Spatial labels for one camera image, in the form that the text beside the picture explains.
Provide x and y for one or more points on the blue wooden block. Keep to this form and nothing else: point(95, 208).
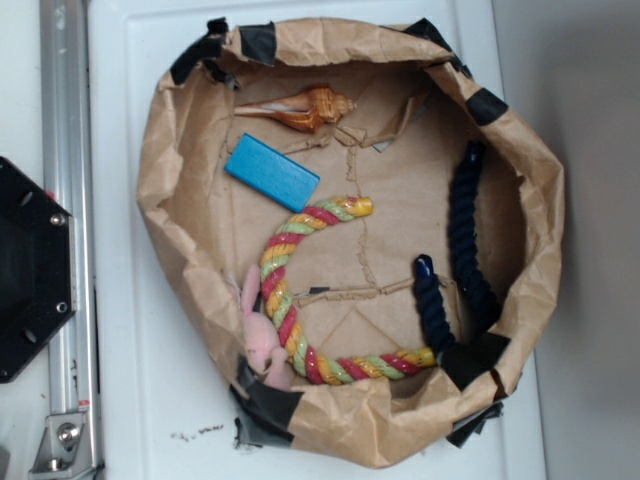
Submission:
point(271, 173)

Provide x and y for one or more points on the brown paper bag bin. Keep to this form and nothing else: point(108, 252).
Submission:
point(417, 108)

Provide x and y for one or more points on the pink plush bunny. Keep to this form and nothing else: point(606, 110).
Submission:
point(265, 356)

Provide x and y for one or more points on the orange conch seashell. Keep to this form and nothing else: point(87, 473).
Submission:
point(306, 111)

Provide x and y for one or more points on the multicolour twisted rope toy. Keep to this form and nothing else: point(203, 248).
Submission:
point(280, 308)

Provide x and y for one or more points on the navy blue rope toy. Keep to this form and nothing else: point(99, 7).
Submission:
point(461, 235)

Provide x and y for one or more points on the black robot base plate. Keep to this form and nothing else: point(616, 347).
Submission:
point(36, 276)

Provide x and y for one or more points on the metal corner bracket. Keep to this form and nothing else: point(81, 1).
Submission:
point(65, 448)

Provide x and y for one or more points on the aluminium extrusion rail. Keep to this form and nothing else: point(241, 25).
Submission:
point(73, 351)

